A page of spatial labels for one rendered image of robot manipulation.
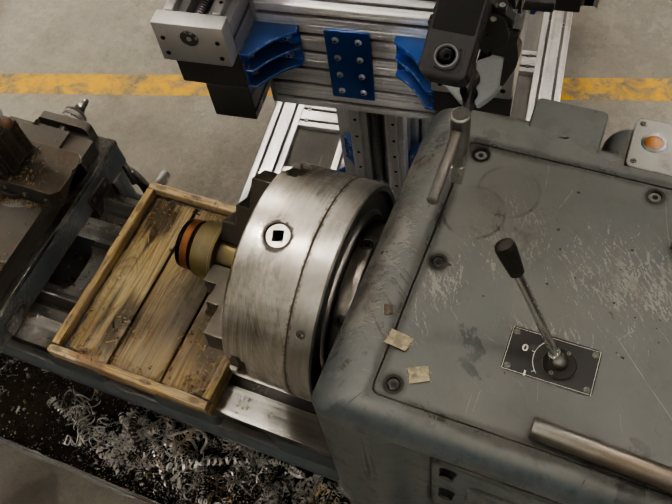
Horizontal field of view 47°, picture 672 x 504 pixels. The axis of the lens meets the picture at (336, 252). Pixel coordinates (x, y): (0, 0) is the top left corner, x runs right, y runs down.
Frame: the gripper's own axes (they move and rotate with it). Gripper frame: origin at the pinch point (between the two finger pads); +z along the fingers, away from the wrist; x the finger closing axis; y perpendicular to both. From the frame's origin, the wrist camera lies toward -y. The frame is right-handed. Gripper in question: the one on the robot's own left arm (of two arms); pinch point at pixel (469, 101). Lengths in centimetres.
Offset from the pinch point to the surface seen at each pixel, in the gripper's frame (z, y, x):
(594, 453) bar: 10.2, -30.0, -21.0
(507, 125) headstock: 12.4, 8.3, -3.1
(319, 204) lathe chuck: 14.4, -8.5, 16.0
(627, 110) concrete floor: 138, 130, -22
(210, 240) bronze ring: 25.7, -11.9, 32.8
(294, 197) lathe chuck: 14.4, -8.4, 19.5
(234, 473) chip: 81, -31, 34
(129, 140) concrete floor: 138, 72, 137
